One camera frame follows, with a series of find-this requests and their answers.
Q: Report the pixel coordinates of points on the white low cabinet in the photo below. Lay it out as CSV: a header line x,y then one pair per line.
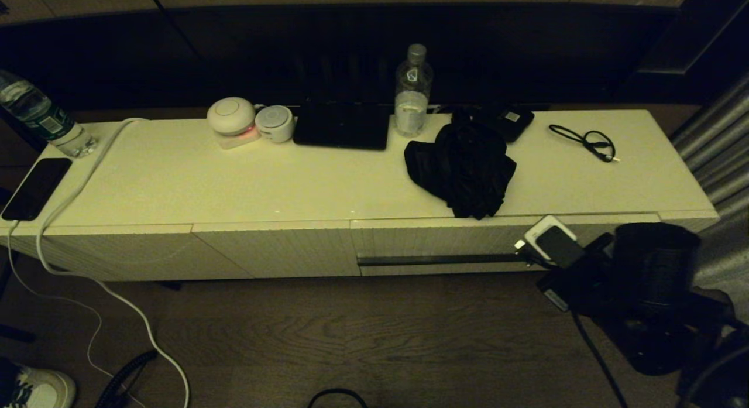
x,y
175,180

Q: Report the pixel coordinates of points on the black smartphone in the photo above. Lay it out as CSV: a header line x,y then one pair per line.
x,y
36,188

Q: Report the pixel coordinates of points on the white round dome device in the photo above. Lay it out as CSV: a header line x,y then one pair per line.
x,y
232,118

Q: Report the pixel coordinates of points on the clear plastic water bottle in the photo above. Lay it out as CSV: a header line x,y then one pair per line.
x,y
412,98

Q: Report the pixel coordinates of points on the white cabinet door panel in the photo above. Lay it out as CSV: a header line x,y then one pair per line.
x,y
105,250
275,250

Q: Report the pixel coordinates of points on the white sneaker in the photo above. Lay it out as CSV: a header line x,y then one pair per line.
x,y
41,387

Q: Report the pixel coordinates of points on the black tablet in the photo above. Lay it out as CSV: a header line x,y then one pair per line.
x,y
342,126

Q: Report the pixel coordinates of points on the white cabinet drawer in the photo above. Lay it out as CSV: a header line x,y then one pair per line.
x,y
445,238

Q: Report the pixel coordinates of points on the grey curtain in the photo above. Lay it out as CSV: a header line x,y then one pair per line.
x,y
717,156

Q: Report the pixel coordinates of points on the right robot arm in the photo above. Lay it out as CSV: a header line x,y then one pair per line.
x,y
655,267

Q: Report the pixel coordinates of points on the labelled plastic water bottle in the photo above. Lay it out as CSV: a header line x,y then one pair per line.
x,y
41,118

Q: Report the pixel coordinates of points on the black crumpled cloth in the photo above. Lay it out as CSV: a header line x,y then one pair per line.
x,y
462,168

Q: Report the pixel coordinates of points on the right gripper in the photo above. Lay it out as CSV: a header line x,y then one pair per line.
x,y
579,285

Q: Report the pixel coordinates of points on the small black device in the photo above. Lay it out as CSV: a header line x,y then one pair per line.
x,y
510,122

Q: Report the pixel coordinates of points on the small white round speaker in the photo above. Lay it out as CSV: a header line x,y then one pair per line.
x,y
274,123

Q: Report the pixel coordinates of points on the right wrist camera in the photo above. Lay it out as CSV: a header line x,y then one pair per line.
x,y
553,241

